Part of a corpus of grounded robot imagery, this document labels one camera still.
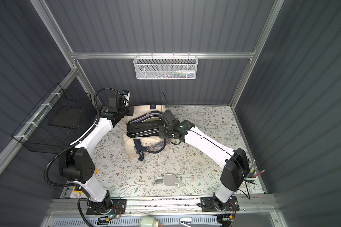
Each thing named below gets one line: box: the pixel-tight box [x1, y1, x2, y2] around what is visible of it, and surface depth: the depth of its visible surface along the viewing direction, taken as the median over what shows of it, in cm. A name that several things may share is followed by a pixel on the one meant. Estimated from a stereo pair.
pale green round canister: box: [139, 216, 159, 227], surface depth 64 cm
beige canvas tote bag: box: [122, 104, 168, 162], surface depth 83 cm
